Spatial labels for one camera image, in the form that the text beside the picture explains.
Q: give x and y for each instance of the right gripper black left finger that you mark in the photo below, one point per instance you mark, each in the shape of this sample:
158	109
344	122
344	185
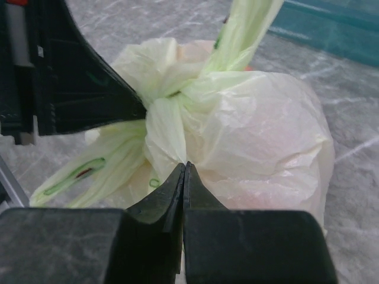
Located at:
141	244

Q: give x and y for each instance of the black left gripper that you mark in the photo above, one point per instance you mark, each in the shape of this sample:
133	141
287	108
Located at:
78	88

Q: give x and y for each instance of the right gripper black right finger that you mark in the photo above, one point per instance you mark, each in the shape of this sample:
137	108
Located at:
250	246

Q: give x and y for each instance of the green plastic bag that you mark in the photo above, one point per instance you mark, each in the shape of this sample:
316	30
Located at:
259	140

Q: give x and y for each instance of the teal transparent plastic basin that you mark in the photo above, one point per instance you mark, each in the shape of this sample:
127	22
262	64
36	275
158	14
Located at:
346	29

